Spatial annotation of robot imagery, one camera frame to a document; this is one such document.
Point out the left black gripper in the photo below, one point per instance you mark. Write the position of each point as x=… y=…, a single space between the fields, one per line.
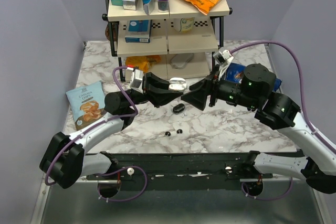
x=157 y=92

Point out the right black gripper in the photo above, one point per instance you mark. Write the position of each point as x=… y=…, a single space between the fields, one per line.
x=197 y=98

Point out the white earbud charging case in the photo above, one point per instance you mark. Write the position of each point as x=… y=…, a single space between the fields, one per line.
x=177 y=84

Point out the black earbud charging case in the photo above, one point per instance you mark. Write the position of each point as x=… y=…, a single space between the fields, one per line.
x=178 y=108

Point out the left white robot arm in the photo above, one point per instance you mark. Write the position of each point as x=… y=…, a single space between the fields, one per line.
x=67 y=159

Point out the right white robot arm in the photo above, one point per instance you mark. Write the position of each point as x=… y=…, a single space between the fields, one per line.
x=280 y=113

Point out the orange snack bag bottom shelf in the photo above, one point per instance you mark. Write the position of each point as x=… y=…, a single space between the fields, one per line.
x=144 y=63

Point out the blue Doritos chip bag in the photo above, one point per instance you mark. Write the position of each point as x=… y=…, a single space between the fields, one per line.
x=235 y=72

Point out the beige three-tier shelf rack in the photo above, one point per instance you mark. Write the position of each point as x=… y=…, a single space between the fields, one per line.
x=203 y=40

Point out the blue white box middle shelf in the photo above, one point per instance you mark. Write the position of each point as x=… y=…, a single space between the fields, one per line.
x=138 y=31

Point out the cream printed mug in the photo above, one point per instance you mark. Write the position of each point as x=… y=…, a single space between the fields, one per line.
x=183 y=25

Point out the cassava chips bag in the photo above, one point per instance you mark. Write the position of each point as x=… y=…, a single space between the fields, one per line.
x=87 y=104

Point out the brown object behind rack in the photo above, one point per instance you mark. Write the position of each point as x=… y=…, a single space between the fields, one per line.
x=108 y=32

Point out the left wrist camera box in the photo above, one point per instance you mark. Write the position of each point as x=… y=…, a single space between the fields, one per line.
x=136 y=79

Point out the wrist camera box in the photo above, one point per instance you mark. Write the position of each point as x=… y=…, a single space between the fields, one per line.
x=224 y=58
x=136 y=79

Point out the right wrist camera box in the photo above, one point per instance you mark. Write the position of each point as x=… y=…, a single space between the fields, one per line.
x=224 y=58

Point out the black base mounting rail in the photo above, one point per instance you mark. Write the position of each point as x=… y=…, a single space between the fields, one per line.
x=180 y=171

